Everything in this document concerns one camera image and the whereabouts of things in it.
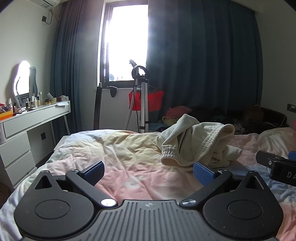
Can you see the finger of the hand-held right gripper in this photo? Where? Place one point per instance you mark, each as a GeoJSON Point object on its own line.
{"type": "Point", "coordinates": [292, 156]}
{"type": "Point", "coordinates": [266, 156]}

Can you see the blue cloth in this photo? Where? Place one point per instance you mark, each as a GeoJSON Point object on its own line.
{"type": "Point", "coordinates": [154, 127]}

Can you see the white pillow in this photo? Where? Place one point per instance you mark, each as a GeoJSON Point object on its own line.
{"type": "Point", "coordinates": [279, 136]}

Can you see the garment steamer stand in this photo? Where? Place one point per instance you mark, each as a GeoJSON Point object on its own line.
{"type": "Point", "coordinates": [143, 104]}

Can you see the row of cosmetic bottles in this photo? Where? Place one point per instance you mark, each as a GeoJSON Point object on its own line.
{"type": "Point", "coordinates": [34, 100]}

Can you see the black object on sill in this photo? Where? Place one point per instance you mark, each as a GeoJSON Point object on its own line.
{"type": "Point", "coordinates": [112, 90]}

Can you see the lit vanity mirror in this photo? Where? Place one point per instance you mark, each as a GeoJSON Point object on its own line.
{"type": "Point", "coordinates": [23, 78]}

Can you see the wall socket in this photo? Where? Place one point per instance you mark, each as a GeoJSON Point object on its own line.
{"type": "Point", "coordinates": [291, 107]}

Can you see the white patterned cloth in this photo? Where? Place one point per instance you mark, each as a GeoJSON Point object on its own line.
{"type": "Point", "coordinates": [238, 126]}

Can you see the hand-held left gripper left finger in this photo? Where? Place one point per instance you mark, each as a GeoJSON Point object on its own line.
{"type": "Point", "coordinates": [93, 173]}

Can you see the dark sofa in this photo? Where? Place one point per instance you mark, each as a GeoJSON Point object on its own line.
{"type": "Point", "coordinates": [272, 118]}

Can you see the beige cloth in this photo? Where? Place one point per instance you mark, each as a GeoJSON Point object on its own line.
{"type": "Point", "coordinates": [168, 121]}

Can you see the blue curtain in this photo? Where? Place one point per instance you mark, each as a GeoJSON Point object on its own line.
{"type": "Point", "coordinates": [203, 58]}
{"type": "Point", "coordinates": [74, 69]}

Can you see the green cloth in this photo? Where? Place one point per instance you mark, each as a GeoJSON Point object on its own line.
{"type": "Point", "coordinates": [218, 117]}

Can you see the pastel pink and yellow duvet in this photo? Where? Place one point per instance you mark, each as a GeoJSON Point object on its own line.
{"type": "Point", "coordinates": [129, 157]}

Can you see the red garment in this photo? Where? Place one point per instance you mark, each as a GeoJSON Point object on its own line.
{"type": "Point", "coordinates": [155, 100]}

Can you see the pink cloth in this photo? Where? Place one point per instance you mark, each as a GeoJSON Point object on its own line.
{"type": "Point", "coordinates": [178, 111]}

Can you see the cream sweatshirt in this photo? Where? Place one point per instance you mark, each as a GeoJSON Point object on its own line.
{"type": "Point", "coordinates": [201, 139]}

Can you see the white dressing table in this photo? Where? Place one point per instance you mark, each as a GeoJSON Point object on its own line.
{"type": "Point", "coordinates": [30, 120]}

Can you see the window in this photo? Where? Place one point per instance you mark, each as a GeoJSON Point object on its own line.
{"type": "Point", "coordinates": [127, 41]}

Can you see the orange tray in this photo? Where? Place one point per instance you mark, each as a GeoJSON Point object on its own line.
{"type": "Point", "coordinates": [5, 114]}

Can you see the tissue box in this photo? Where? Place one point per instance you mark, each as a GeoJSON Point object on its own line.
{"type": "Point", "coordinates": [63, 98]}

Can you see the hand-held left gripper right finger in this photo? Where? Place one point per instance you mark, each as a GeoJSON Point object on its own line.
{"type": "Point", "coordinates": [203, 173]}

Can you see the white air conditioner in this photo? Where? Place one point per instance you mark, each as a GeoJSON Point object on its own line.
{"type": "Point", "coordinates": [47, 3]}

